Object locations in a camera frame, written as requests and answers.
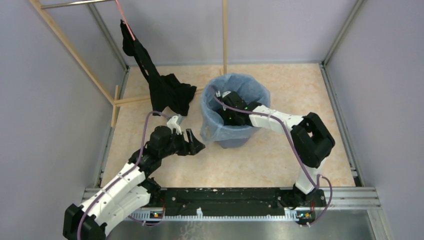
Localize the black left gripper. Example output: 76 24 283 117
159 128 205 158

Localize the light blue plastic trash bag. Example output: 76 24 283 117
200 73 271 143

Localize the blue plastic trash bin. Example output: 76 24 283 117
215 134 253 149

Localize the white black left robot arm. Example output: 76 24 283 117
62 125 206 240

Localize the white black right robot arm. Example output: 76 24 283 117
214 91 336 206

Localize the black printed t-shirt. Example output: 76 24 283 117
120 20 197 117

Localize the pink clothes hanger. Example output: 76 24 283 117
114 0 136 41

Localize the metal hanging rod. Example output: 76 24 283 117
40 0 113 10

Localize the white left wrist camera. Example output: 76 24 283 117
166 114 185 135

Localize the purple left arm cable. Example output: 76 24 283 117
76 110 171 240

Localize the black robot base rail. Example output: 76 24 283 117
129 187 327 226

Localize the wooden clothes rack frame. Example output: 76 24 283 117
28 0 233 129

